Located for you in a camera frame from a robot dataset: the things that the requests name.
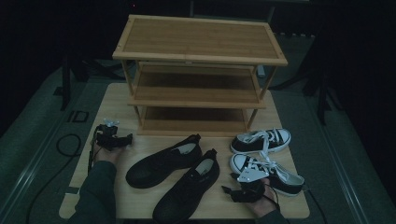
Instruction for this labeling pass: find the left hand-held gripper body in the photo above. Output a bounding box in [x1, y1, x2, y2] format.
[94, 118, 125, 152]

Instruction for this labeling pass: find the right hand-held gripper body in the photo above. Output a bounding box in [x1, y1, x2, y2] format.
[234, 166, 271, 203]

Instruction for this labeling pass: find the black white canvas sneaker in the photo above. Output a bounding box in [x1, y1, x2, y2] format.
[229, 152, 306, 198]
[229, 128, 292, 155]

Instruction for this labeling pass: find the black mesh lace-up shoe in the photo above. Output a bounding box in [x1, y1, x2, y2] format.
[125, 133, 204, 189]
[152, 148, 221, 224]

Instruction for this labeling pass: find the wooden three-tier shoe rack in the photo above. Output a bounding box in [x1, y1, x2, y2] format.
[111, 13, 289, 138]

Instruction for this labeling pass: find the person's left hand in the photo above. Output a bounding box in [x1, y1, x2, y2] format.
[92, 144, 125, 163]

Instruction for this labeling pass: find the black metal stand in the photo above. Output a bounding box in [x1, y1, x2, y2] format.
[303, 69, 344, 126]
[52, 52, 74, 112]

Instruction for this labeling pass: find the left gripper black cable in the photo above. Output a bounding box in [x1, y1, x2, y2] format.
[88, 127, 104, 174]

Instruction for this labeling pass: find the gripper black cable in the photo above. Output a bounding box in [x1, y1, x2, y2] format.
[263, 182, 282, 213]
[88, 127, 104, 174]

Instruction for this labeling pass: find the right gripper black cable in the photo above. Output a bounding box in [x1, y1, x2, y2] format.
[263, 182, 282, 213]

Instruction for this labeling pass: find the black floor cable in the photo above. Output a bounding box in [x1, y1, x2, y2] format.
[26, 133, 83, 224]

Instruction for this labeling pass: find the thin black cable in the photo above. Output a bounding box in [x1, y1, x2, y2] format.
[306, 188, 329, 224]

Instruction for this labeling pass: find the grey metal rail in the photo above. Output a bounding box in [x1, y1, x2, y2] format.
[0, 92, 82, 224]
[314, 122, 373, 224]

